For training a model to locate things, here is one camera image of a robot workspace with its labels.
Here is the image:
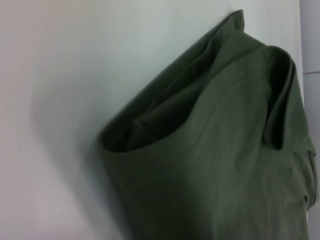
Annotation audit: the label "dark green FREE t-shirt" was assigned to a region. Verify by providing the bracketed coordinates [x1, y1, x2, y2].
[98, 9, 318, 240]

